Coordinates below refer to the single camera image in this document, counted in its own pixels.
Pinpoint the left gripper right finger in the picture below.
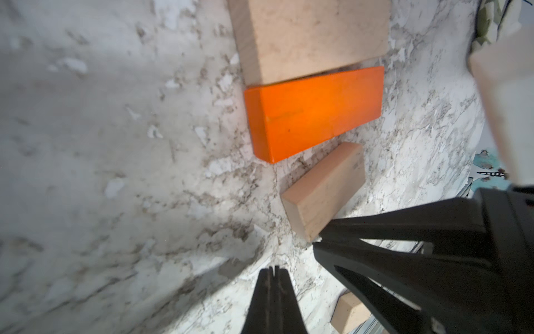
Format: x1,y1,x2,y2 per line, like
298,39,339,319
273,267,307,333

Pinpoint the small wood block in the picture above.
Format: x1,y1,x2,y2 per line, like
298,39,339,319
330,292,371,334
281,142,366,242

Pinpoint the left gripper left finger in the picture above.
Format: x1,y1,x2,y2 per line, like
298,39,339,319
241,267,274,334

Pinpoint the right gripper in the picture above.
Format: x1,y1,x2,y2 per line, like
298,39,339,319
314,188,533,333

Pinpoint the orange rectangular block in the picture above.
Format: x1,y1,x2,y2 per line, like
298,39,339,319
243,66,385,164

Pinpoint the natural wood rectangular block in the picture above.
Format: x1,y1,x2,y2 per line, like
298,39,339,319
228,1,392,86

